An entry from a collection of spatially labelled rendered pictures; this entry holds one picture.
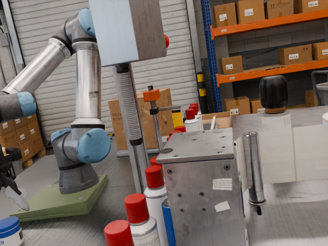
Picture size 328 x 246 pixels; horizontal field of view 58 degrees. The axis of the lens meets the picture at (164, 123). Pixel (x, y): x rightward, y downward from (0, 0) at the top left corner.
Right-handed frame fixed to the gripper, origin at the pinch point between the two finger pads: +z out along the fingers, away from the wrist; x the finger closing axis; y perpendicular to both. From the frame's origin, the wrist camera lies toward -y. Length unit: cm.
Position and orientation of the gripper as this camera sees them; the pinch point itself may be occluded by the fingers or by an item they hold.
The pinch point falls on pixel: (1, 217)
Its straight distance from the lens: 99.3
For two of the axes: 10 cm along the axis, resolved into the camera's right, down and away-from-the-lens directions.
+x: -9.8, 1.7, -0.4
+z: 1.6, 9.7, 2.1
